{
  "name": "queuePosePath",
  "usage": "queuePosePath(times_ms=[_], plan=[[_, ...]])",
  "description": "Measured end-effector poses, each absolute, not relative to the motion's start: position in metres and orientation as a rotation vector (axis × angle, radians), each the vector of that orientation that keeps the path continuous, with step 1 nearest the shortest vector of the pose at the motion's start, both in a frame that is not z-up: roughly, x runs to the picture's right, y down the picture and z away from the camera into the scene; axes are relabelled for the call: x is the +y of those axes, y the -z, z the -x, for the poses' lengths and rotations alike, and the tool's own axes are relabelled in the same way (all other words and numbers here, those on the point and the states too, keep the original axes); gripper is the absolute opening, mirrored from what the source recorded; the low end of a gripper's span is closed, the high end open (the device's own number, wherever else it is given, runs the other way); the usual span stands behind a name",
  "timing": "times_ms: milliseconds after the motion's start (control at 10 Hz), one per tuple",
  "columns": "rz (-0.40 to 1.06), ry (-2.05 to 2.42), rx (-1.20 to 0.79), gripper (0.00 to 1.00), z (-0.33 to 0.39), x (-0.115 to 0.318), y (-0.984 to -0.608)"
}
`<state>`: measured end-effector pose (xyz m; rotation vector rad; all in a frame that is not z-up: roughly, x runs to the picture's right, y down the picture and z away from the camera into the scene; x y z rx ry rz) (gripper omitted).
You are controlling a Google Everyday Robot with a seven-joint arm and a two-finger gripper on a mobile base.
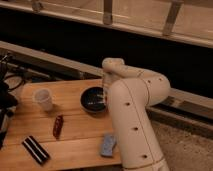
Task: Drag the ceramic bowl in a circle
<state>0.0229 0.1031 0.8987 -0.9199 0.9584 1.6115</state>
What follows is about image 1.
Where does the black equipment with cables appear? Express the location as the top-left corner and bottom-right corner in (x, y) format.
(0, 55), (18, 149)

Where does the translucent plastic cup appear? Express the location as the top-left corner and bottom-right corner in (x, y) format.
(33, 88), (53, 112)

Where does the blue sponge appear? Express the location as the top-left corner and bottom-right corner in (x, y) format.
(100, 134), (116, 157)

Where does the black white striped block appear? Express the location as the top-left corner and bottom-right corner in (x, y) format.
(22, 136), (50, 165)

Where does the black ceramic bowl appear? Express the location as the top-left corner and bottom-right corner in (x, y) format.
(80, 87), (106, 113)

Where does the metal window frame rail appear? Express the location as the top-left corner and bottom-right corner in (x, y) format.
(0, 0), (213, 48)

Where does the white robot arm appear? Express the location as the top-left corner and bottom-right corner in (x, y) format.
(102, 58), (170, 171)

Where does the red pocket knife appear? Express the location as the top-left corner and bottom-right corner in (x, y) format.
(53, 115), (64, 139)

